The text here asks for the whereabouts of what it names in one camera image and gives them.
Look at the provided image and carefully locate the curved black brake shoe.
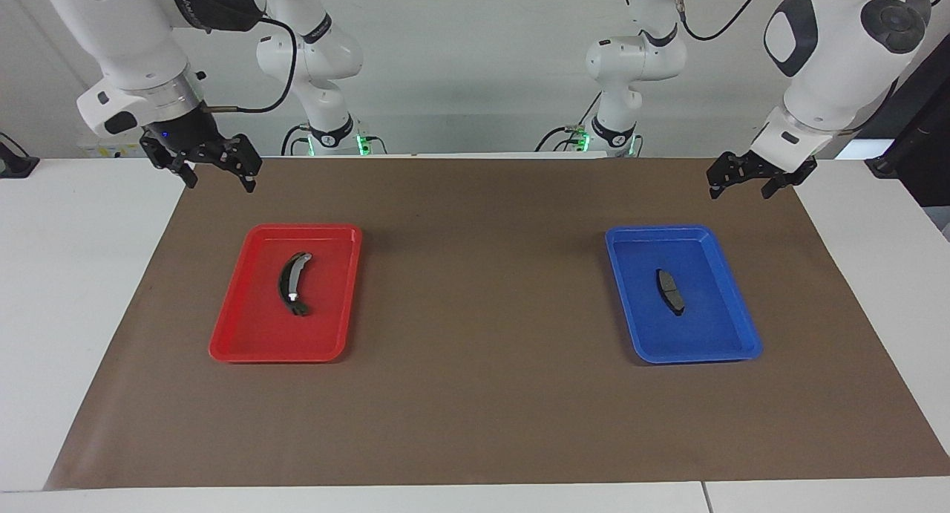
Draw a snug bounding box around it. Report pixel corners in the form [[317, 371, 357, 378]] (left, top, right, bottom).
[[278, 252, 314, 317]]

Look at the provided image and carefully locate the small grey brake pad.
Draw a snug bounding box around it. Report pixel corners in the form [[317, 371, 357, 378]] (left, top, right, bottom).
[[656, 268, 686, 316]]

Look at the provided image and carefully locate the red plastic tray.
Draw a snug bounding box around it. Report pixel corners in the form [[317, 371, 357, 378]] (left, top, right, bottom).
[[209, 223, 363, 364]]

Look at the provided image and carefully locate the large black equipment stand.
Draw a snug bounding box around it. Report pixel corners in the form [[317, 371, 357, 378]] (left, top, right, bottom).
[[865, 34, 950, 235]]

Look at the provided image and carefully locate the blue plastic tray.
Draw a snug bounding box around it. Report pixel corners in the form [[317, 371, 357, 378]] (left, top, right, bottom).
[[605, 225, 764, 365]]

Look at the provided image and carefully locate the small black clamp base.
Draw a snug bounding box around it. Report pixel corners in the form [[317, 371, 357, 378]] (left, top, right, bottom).
[[0, 132, 39, 178]]

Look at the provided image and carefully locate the brown table mat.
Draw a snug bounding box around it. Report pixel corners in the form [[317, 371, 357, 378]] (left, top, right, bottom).
[[45, 157, 950, 491]]

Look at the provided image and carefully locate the black base cable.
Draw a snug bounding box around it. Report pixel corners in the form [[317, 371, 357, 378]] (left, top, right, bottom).
[[536, 90, 603, 154], [281, 123, 312, 156]]

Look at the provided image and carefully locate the white wall socket box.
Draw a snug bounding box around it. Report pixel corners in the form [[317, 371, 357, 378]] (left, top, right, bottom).
[[78, 143, 149, 160]]

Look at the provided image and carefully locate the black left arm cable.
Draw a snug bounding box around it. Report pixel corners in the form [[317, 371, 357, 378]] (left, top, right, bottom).
[[670, 0, 769, 42]]

